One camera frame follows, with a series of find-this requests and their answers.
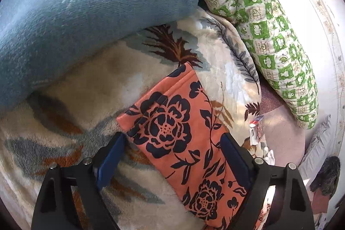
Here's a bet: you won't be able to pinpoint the green checkered pillow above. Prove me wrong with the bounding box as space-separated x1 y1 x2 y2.
204 0 319 130

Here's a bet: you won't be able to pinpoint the pink quilted pillow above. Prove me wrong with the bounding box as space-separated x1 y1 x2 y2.
260 78 305 166

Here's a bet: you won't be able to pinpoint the orange black floral blouse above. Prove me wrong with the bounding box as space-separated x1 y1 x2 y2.
117 63 246 229

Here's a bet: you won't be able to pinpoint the cream leaf print blanket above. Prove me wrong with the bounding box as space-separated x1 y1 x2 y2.
0 7 276 230

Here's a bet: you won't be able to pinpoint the red pink quilted cover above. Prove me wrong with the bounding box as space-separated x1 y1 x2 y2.
311 188 331 221

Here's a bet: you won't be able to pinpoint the grey pillow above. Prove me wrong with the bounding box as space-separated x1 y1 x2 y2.
298 114 342 187

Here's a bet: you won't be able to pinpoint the white teal small socks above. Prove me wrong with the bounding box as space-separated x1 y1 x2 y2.
263 147 275 166

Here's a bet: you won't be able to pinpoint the black fuzzy garment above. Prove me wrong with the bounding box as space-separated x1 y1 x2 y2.
310 156 340 198

